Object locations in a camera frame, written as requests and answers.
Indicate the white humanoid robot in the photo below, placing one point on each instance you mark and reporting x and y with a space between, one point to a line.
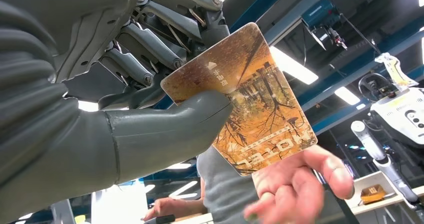
400 116

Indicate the autumn print hotel card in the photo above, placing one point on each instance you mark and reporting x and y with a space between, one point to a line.
258 100

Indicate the plastic wrapped yellow tag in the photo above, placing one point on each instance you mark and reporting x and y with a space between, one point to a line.
396 72

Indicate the blue ceiling device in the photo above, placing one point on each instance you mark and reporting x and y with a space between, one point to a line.
319 16

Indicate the small yellow box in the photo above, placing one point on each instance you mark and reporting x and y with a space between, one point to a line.
372 194

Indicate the person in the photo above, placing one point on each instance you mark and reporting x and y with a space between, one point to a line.
225 196

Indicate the white background table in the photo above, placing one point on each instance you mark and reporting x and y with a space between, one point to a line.
364 179

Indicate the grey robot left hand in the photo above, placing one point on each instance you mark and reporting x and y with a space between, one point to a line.
149 133

